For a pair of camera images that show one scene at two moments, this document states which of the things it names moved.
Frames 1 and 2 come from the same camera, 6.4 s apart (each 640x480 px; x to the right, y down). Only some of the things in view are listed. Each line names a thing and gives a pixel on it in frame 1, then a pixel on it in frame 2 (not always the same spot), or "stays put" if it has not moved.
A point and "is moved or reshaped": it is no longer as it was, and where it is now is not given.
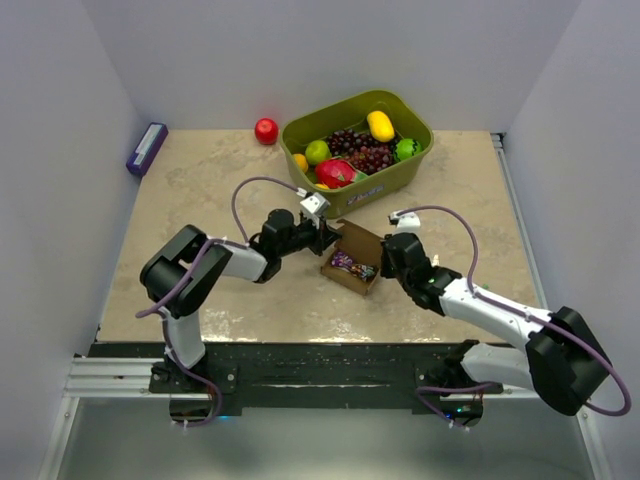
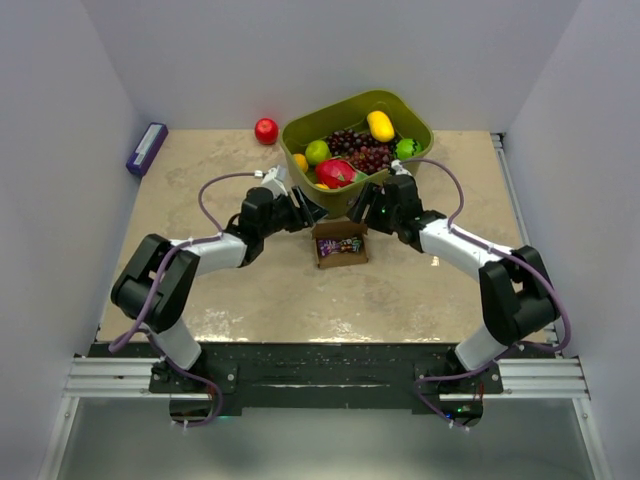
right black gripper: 383,267 -> 372,194
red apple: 266,131 stays put
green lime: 317,151 stays put
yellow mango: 380,126 stays put
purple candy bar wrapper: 340,259 -> 328,247
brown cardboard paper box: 355,258 is moved or reshaped
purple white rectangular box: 148,149 stays put
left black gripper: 323,237 -> 308,213
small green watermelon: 407,148 stays put
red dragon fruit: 334,173 stays put
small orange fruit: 301,161 stays put
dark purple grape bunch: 367,155 stays put
